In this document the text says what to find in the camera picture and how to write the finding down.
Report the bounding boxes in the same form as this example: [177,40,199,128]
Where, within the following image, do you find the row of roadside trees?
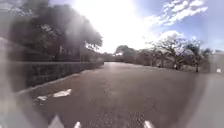
[113,34,214,73]

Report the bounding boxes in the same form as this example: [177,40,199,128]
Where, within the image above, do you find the large dark trees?
[6,3,104,63]

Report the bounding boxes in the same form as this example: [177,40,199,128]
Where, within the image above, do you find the grey asphalt road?
[19,61,224,128]

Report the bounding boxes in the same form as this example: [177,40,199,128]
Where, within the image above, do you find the robot's own part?
[73,121,82,128]
[143,120,155,128]

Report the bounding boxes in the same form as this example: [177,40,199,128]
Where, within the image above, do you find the white painted road line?
[35,88,73,102]

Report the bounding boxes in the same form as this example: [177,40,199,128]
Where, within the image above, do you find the dark low roadside wall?
[9,60,105,89]

